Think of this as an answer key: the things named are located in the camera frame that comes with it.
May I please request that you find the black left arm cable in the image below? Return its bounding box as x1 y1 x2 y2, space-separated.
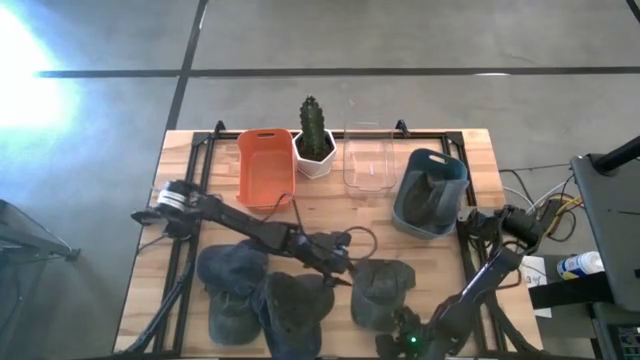
268 192 306 236

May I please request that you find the navy blue cap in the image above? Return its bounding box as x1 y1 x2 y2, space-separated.
195 239 272 297

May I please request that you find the white bottle with blue label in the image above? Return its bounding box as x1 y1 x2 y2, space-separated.
556 251 606 281

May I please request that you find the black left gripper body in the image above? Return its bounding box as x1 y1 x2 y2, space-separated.
298 231 354 277

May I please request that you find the teal plastic bin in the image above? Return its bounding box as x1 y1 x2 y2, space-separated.
391 148 471 240

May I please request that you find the black floor cable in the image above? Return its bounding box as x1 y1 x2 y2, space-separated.
498 163 574 204

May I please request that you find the black metal table frame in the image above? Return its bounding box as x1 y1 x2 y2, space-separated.
114 119 541 359

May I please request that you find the white paper sheet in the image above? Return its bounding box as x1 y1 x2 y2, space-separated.
519 254 554 319

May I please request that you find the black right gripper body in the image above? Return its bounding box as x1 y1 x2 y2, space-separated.
389 305 435 360

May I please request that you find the dark grey equipment cart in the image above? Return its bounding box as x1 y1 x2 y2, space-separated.
570 134 640 312

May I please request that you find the green cactus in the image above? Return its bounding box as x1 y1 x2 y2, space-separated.
298 95 329 151

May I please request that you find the orange plastic bin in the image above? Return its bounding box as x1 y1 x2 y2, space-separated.
236 128 297 211

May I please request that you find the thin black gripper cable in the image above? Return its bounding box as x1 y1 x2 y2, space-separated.
343 225 379 262

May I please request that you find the black stand leg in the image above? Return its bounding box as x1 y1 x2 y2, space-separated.
0 199 82 264

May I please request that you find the white hexagonal plant pot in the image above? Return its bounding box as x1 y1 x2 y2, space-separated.
292 128 338 180

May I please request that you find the olive grey cap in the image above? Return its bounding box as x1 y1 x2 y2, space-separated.
349 258 417 332

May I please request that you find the brown cap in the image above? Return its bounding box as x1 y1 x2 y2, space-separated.
402 171 470 227

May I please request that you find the blackish dark cap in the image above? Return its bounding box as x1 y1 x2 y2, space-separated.
252 271 336 360

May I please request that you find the yellow floor cable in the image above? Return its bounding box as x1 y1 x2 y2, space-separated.
547 196 584 236

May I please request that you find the clear plastic bin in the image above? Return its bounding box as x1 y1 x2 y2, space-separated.
342 121 399 194

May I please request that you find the white floor cable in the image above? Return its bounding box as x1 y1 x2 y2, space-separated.
502 180 576 214

